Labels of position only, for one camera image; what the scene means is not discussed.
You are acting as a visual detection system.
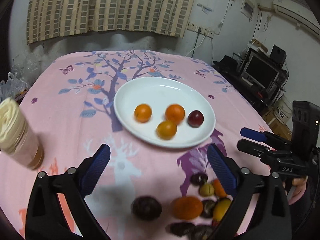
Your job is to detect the clear plastic bags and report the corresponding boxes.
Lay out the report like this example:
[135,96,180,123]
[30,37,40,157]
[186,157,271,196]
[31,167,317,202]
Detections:
[1,54,41,102]

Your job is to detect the black metal rack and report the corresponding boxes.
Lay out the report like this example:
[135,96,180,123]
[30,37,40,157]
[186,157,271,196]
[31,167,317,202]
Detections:
[237,47,289,106]

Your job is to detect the black speaker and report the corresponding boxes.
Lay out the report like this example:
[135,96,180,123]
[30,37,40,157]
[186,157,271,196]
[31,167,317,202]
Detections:
[270,45,287,68]

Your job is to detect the yellow round fruit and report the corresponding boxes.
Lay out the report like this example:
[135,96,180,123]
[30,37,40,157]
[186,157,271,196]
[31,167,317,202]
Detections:
[213,198,232,222]

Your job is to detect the pink deer print tablecloth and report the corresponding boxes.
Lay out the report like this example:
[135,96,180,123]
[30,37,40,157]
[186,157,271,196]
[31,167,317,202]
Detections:
[1,50,270,239]

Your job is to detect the orange tangerine front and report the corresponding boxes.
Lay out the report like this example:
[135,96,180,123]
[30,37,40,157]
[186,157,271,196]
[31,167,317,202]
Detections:
[156,120,177,140]

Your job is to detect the orange tangerine middle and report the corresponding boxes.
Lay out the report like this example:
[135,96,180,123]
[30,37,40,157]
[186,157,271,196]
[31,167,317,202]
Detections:
[165,104,185,125]

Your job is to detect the large orange tangerine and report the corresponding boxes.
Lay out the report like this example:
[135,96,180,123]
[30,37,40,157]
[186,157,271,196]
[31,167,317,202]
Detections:
[172,196,203,220]

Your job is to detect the dark purple mangosteen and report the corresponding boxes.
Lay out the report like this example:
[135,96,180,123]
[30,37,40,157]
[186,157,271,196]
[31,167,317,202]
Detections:
[132,196,162,221]

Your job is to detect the white oval plate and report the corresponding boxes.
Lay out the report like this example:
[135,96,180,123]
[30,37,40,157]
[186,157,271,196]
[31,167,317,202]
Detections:
[113,77,216,149]

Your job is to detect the orange oval tomato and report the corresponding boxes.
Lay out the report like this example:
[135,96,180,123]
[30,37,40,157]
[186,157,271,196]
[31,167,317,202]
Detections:
[212,178,227,198]

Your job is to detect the orange tangerine left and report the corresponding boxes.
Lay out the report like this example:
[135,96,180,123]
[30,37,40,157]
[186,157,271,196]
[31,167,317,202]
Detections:
[134,104,152,123]

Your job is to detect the white power strip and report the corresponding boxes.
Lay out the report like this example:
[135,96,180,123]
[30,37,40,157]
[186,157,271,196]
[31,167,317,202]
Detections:
[187,22,214,38]

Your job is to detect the black monitor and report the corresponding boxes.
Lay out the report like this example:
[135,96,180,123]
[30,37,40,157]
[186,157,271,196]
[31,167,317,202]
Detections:
[242,53,279,89]

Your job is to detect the white air conditioner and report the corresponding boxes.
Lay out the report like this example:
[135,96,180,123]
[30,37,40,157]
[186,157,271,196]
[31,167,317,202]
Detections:
[272,0,319,38]

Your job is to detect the dark water chestnut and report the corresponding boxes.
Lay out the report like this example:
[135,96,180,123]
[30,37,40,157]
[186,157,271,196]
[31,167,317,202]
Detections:
[190,225,214,240]
[169,222,195,237]

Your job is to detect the dark cherry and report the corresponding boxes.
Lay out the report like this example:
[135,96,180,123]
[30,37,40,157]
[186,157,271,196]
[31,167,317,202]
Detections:
[190,173,208,186]

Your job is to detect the dark red plum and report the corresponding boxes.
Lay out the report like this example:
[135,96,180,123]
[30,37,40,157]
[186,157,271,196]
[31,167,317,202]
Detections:
[188,110,204,128]

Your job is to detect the small green yellow fruit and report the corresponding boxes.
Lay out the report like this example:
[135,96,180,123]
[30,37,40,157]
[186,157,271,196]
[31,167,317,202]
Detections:
[199,184,215,197]

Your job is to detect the white plastic bucket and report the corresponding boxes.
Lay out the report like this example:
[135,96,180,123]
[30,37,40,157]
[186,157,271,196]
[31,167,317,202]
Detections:
[273,95,292,124]

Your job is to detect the jar with cream lid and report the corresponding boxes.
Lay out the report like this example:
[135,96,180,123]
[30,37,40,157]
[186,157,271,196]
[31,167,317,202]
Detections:
[1,98,44,170]

